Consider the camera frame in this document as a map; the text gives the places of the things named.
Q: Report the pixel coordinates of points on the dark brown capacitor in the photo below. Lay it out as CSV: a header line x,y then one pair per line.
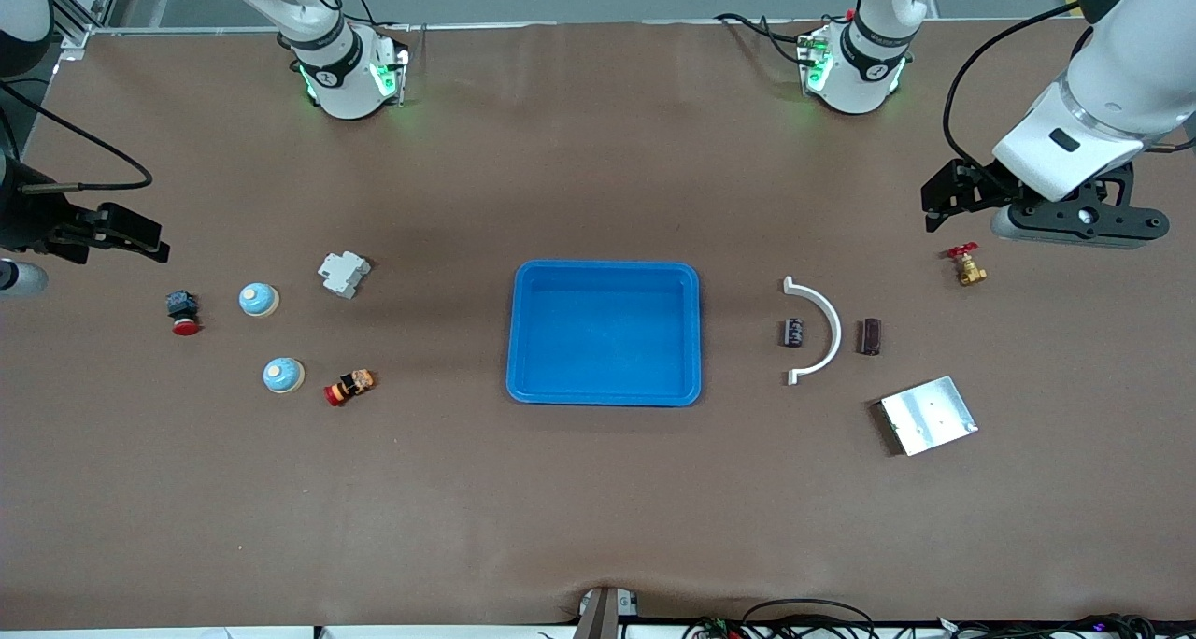
x,y
871,336

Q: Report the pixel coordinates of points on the silver metal plate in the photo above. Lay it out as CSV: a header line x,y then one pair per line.
x,y
930,417

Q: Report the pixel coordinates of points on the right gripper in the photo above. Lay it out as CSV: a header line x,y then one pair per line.
x,y
26,220

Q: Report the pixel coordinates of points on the white circuit breaker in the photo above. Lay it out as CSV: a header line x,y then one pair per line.
x,y
344,275

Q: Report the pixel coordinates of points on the light blue call bell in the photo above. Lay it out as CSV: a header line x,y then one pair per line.
x,y
283,375
259,300

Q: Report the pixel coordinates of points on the white curved plastic arc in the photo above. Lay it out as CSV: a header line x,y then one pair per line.
x,y
836,333

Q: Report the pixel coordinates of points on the blue plastic tray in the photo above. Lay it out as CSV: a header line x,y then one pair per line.
x,y
607,340

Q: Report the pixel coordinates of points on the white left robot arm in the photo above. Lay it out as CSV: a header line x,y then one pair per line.
x,y
864,69

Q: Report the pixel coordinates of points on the black capacitor with white print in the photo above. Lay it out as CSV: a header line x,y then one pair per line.
x,y
794,333

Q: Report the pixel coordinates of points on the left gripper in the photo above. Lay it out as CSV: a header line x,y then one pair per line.
x,y
983,189

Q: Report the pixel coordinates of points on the aluminium frame profile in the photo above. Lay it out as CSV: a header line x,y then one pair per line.
x,y
77,36

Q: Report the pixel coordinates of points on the grey metal table bracket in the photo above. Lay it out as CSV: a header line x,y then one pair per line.
x,y
603,616

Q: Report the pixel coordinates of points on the brown table cover mat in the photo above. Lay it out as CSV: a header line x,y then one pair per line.
x,y
598,508

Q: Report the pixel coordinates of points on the red button with orange body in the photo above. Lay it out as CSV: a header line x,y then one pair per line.
x,y
350,387

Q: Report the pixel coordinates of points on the red button with black block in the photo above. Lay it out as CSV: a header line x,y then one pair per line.
x,y
182,307

